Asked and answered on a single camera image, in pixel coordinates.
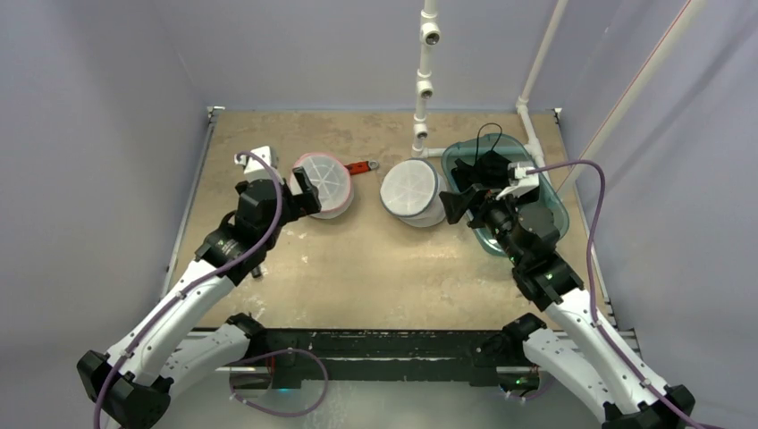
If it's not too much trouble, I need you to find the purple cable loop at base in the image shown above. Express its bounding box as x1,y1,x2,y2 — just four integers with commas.
229,348,330,419

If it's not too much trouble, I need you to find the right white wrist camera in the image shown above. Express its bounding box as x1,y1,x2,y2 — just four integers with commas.
495,161,540,200

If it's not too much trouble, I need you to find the blue-trimmed white mesh laundry bag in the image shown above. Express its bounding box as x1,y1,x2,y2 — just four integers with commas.
380,158,448,228

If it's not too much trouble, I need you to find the teal transparent plastic bin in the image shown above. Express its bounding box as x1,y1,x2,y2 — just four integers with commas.
442,132,569,238

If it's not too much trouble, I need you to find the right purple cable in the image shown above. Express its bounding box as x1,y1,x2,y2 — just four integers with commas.
526,159,727,429

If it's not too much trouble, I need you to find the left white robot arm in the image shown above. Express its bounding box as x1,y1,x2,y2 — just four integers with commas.
77,164,321,428

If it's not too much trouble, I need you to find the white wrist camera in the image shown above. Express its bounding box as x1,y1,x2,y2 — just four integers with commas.
495,161,540,200
238,146,282,182

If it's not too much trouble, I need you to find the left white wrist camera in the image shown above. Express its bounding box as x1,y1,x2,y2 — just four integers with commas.
238,146,282,182

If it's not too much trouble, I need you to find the white PVC pipe frame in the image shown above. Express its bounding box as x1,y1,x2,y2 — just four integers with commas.
409,0,709,199

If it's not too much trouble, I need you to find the red handled tool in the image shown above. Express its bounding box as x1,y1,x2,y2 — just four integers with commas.
344,160,380,175

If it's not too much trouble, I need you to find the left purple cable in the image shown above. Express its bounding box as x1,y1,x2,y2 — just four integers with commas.
92,151,286,429

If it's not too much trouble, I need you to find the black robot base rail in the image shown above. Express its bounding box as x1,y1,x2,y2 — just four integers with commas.
210,314,560,391

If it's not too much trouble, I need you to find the pink-trimmed white mesh laundry bag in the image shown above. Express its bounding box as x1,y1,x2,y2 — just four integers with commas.
293,152,355,220

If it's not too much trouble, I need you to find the black garment in bin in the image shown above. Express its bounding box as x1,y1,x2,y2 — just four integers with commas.
453,122,511,190

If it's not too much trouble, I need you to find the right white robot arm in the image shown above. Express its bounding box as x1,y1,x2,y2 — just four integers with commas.
439,162,699,428

